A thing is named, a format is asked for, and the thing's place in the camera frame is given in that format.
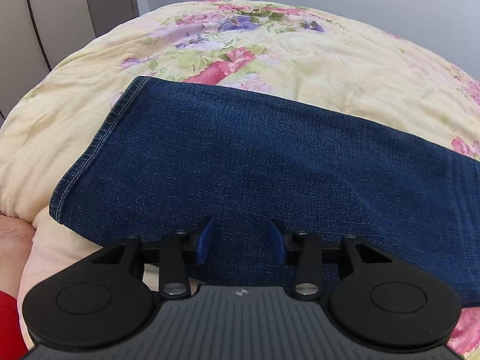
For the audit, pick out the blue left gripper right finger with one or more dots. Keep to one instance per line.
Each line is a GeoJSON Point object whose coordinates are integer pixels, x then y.
{"type": "Point", "coordinates": [276, 232]}

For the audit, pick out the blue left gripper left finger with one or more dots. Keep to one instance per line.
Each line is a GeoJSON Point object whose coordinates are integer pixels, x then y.
{"type": "Point", "coordinates": [205, 234]}

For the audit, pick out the dark blue denim jeans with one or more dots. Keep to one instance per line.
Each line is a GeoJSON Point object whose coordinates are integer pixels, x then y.
{"type": "Point", "coordinates": [169, 154]}

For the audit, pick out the cream floral quilt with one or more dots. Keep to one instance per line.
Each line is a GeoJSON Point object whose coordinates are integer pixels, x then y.
{"type": "Point", "coordinates": [302, 54]}

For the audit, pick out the red garment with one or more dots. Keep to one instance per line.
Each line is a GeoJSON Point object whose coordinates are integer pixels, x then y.
{"type": "Point", "coordinates": [12, 345]}

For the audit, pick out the beige drawer cabinet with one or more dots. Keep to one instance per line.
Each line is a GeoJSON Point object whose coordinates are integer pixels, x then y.
{"type": "Point", "coordinates": [36, 35]}

